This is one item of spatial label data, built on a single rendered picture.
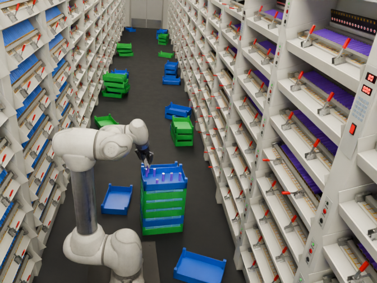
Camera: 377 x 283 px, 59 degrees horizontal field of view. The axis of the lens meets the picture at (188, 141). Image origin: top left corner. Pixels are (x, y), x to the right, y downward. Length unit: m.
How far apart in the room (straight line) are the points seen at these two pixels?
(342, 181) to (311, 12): 0.81
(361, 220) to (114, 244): 1.13
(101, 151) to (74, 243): 0.58
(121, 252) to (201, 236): 0.96
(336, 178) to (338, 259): 0.28
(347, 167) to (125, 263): 1.14
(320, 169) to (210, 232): 1.43
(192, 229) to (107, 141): 1.41
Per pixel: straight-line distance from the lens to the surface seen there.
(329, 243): 1.32
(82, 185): 1.57
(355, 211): 1.18
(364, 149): 1.12
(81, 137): 1.45
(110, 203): 2.83
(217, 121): 3.01
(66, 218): 2.75
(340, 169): 1.19
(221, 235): 2.61
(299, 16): 1.65
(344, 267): 1.27
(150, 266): 1.98
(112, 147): 1.38
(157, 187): 2.28
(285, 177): 1.61
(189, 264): 2.37
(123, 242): 1.73
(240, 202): 2.34
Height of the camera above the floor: 1.76
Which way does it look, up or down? 28 degrees down
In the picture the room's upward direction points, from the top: 5 degrees clockwise
